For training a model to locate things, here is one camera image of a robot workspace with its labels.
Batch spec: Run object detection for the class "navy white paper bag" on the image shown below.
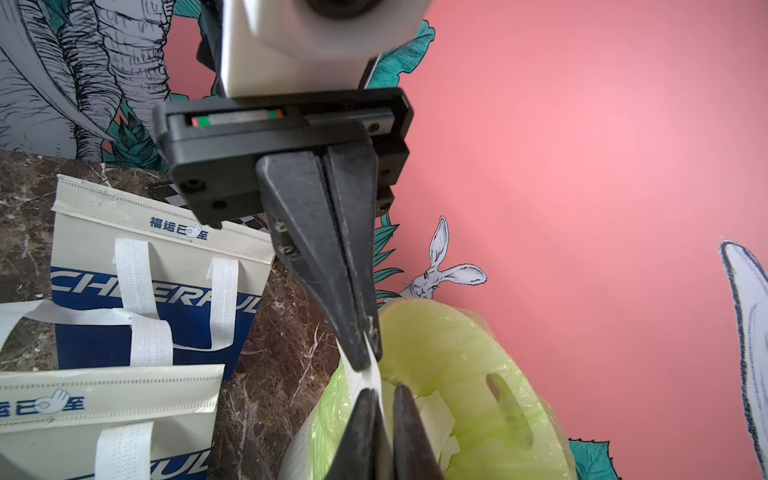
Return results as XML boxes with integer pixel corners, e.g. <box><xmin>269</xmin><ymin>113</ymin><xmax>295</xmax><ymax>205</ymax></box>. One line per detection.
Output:
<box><xmin>50</xmin><ymin>175</ymin><xmax>274</xmax><ymax>379</ymax></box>
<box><xmin>1</xmin><ymin>300</ymin><xmax>225</xmax><ymax>479</ymax></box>

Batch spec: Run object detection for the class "yellow-green plastic bin liner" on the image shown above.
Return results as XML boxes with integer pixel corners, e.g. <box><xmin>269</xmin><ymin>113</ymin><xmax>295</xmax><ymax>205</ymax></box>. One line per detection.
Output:
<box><xmin>278</xmin><ymin>298</ymin><xmax>578</xmax><ymax>480</ymax></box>

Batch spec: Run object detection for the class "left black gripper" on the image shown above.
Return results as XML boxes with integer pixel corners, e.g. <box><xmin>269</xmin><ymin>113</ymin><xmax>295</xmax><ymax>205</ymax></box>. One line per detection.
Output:
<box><xmin>153</xmin><ymin>88</ymin><xmax>414</xmax><ymax>372</ymax></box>

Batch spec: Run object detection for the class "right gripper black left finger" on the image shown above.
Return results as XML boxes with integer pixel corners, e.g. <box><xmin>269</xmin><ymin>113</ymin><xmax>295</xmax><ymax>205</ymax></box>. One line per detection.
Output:
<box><xmin>325</xmin><ymin>389</ymin><xmax>379</xmax><ymax>480</ymax></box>

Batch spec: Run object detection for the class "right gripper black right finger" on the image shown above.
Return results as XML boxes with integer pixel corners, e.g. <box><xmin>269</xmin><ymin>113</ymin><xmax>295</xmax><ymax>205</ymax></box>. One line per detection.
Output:
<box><xmin>393</xmin><ymin>384</ymin><xmax>443</xmax><ymax>480</ymax></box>

